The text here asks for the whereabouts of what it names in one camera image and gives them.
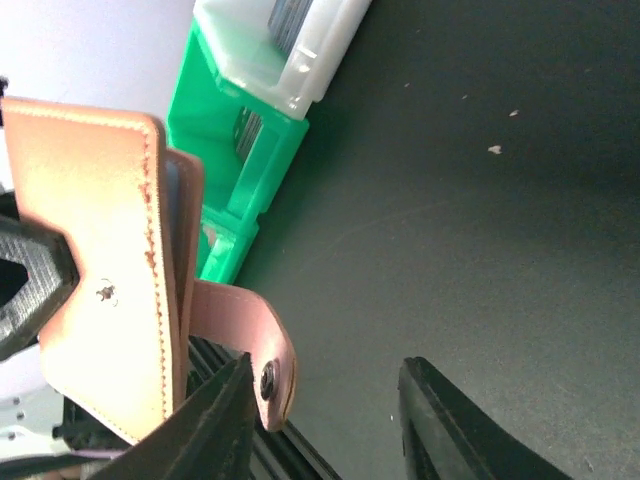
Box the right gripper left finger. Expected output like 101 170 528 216
92 354 256 480

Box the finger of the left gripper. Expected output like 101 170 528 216
1 216 80 360

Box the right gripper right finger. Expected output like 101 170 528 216
398 357 569 480

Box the pink leather card holder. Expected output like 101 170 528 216
1 98 296 444

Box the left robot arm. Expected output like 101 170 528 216
1 215 128 460

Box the green bin with red cards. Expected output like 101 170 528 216
196 205 259 284

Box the green bin with black cards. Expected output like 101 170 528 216
167 23 309 229

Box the black credit card stack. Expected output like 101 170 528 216
233 107 262 162

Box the white bin with blue cards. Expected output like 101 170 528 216
193 0 370 120

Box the blue credit card stack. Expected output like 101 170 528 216
268 0 313 55

